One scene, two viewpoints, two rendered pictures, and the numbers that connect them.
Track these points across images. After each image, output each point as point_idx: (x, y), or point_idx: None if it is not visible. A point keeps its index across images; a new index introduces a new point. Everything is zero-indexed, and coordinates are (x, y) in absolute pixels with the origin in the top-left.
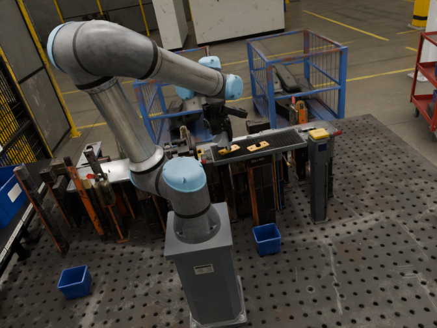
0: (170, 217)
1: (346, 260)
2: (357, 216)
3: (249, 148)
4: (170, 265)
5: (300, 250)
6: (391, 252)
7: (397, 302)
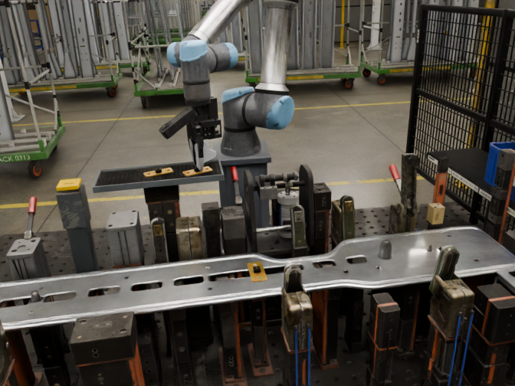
0: (267, 154)
1: (106, 267)
2: None
3: (170, 170)
4: None
5: None
6: (57, 271)
7: (94, 241)
